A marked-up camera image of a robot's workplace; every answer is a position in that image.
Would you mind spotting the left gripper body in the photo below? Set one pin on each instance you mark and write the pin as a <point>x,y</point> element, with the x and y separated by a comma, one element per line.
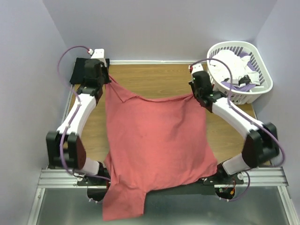
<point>102,79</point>

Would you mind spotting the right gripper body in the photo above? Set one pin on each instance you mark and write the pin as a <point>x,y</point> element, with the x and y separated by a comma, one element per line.
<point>195,90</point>

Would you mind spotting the red t shirt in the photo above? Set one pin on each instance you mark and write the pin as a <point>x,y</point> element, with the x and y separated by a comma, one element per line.
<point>154,144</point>

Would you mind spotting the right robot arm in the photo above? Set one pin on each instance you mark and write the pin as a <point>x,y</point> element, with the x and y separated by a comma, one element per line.
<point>260,140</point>

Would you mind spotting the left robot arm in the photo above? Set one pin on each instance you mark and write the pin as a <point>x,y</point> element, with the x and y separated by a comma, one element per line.
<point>64,146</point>

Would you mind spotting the folded black t shirt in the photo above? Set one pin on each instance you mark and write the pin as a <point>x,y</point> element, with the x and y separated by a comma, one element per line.
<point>78,72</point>

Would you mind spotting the white garment in basket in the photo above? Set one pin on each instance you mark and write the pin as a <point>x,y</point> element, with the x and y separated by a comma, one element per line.
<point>227,67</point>

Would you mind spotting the white laundry basket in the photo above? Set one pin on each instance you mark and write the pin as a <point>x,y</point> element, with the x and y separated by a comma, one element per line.
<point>239,97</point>

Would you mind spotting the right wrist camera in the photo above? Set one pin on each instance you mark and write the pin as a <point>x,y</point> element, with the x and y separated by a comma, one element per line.
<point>196,68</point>

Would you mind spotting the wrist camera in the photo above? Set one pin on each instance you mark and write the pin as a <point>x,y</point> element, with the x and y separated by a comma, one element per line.
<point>96,53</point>
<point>196,68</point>

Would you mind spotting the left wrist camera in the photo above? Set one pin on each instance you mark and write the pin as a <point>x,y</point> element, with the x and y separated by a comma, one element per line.
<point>96,53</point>

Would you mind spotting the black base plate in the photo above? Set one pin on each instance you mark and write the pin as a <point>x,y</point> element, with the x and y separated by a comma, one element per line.
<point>207,186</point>

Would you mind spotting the aluminium rail frame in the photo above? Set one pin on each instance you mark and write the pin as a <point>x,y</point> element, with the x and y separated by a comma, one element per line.
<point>263,199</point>

